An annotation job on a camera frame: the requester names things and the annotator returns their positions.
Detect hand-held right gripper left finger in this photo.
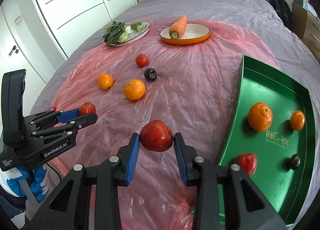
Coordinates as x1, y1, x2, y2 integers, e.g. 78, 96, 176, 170
25, 132, 140, 230

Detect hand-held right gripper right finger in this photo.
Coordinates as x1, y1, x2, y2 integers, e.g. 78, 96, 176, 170
174, 132, 288, 230

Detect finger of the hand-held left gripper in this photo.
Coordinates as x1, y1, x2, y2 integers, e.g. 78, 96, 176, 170
32, 113, 98, 143
25, 108, 81, 130

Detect red apple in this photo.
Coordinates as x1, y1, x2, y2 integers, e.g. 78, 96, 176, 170
139, 120, 174, 152
79, 102, 96, 116

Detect orange mandarin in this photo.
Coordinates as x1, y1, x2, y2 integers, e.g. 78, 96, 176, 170
247, 102, 273, 132
98, 73, 114, 90
290, 110, 306, 131
124, 79, 146, 101

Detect dark purple plum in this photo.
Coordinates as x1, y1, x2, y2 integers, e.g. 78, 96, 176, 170
286, 154, 301, 170
144, 68, 157, 81

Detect green shallow box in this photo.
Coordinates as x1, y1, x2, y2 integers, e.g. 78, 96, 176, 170
215, 55, 317, 228

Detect person's left hand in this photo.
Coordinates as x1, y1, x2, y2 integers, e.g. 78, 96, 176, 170
6, 165, 48, 203

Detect white door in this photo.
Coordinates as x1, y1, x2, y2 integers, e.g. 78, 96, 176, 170
0, 2, 68, 90

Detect pink plastic sheet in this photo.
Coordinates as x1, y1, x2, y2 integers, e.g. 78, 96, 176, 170
49, 16, 280, 230

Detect dark leafy greens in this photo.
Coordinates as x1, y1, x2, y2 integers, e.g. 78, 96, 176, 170
103, 21, 130, 45

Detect silver oval plate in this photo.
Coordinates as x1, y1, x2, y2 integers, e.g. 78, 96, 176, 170
107, 21, 150, 47

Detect white wardrobe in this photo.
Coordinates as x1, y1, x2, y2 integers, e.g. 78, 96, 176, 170
27, 0, 138, 58

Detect orange oval plate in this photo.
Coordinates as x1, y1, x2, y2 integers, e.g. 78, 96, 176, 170
160, 23, 210, 46

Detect carrot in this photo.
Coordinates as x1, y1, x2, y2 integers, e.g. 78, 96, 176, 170
169, 15, 187, 39

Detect black backpack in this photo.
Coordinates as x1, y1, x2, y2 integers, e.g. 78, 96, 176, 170
269, 0, 293, 30

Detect wooden dresser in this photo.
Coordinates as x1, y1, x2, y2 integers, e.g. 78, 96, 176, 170
291, 2, 320, 53

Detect black cable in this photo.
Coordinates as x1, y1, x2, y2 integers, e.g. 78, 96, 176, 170
46, 164, 63, 182

